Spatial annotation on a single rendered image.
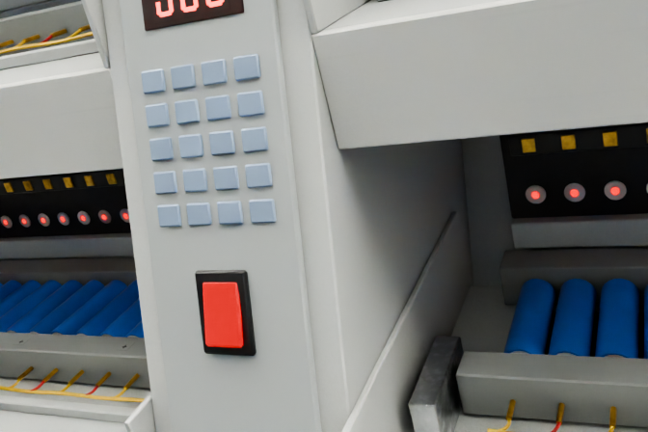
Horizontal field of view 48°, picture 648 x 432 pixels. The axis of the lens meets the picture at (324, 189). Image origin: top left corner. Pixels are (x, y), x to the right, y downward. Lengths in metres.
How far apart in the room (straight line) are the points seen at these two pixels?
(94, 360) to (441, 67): 0.28
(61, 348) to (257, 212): 0.22
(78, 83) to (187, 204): 0.08
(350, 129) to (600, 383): 0.15
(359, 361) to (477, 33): 0.13
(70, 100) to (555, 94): 0.20
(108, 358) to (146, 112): 0.18
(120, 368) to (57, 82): 0.18
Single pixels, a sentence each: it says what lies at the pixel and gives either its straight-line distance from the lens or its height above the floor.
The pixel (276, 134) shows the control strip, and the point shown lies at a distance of 0.27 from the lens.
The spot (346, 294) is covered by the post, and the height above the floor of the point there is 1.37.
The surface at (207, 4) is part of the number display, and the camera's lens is 0.28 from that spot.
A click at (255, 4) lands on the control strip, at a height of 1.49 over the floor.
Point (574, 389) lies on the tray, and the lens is 0.33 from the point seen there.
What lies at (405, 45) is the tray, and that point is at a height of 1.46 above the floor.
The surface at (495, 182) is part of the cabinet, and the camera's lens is 0.45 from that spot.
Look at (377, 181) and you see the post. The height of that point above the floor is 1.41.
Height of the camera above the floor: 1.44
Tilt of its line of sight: 5 degrees down
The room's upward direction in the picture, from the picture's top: 6 degrees counter-clockwise
